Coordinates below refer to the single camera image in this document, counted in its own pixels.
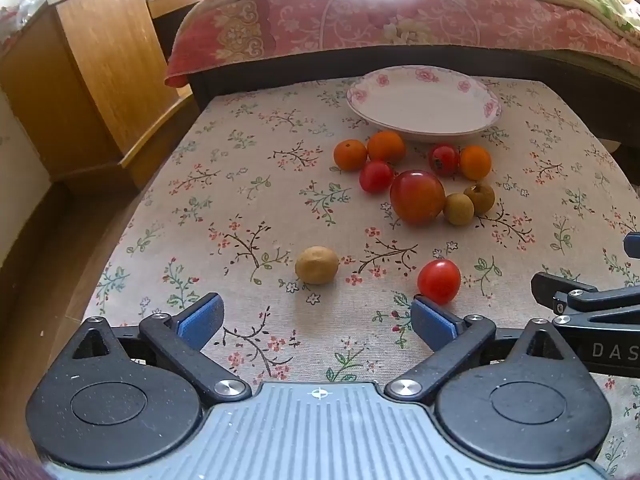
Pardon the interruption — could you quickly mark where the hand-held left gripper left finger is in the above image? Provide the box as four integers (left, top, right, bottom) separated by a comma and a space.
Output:
64, 292, 253, 404

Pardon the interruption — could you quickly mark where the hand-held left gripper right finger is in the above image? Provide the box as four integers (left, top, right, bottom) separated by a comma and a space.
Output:
383, 295, 577, 404

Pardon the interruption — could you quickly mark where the small red tomato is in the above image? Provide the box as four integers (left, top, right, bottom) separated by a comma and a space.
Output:
417, 259, 462, 305
359, 160, 394, 194

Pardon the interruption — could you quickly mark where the pale rough longan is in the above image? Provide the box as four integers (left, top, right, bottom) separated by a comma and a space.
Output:
294, 246, 340, 285

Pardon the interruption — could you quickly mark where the large red apple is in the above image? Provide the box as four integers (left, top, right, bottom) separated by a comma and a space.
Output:
389, 170, 446, 226

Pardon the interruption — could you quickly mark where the brown longan with stem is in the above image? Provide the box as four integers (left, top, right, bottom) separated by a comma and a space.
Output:
463, 182, 496, 214

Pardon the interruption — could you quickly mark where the red tomato with dark calyx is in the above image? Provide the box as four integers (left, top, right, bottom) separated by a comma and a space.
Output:
428, 143, 461, 177

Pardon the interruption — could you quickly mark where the small orange tangerine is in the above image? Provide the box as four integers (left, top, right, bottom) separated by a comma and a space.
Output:
459, 145, 493, 181
367, 130, 406, 165
333, 139, 369, 171

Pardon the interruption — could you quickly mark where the white floral plate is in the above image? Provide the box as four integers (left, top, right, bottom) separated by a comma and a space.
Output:
346, 65, 503, 142

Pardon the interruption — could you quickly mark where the floral tablecloth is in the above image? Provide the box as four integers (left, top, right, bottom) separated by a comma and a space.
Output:
82, 77, 640, 480

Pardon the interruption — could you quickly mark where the dark red fuzzy clothing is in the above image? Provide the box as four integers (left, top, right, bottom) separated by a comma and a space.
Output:
0, 439, 47, 480

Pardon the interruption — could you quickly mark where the wooden cabinet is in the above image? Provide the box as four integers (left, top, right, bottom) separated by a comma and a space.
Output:
0, 0, 226, 191

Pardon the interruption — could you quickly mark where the red floral bedspread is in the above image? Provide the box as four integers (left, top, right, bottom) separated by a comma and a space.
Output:
165, 0, 640, 88

